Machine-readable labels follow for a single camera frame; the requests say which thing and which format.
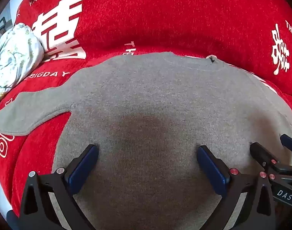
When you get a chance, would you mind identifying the grey knit sweater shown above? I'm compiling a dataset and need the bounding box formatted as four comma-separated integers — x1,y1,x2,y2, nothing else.
0,51,292,230

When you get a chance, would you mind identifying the white floral cloth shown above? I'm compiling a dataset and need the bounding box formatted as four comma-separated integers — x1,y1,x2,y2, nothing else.
0,23,43,106

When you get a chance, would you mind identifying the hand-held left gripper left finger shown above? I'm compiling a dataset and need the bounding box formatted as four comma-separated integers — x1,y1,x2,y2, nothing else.
19,144,100,230

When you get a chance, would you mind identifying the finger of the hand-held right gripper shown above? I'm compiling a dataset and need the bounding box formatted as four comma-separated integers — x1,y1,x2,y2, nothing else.
280,134,292,155
250,142,280,173

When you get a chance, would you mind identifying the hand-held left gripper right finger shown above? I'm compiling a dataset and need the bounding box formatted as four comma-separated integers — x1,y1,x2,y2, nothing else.
196,145,277,230

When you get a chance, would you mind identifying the red wedding sofa cover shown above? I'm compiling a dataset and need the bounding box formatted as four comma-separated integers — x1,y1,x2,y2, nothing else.
0,0,292,230

